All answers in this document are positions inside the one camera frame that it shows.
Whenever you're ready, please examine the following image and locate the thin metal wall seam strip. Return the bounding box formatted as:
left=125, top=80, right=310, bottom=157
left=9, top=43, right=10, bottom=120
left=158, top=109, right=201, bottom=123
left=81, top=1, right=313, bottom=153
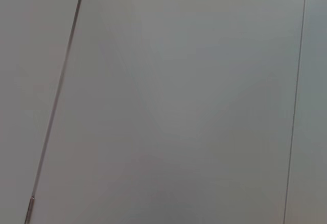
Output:
left=25, top=195, right=36, bottom=224

